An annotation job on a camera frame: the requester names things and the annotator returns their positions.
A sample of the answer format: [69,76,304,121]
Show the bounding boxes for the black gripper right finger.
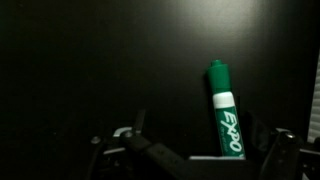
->
[241,111,280,159]

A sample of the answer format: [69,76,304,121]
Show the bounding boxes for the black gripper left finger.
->
[132,108,147,137]

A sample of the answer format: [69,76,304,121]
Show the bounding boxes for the green Expo marker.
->
[206,58,247,160]

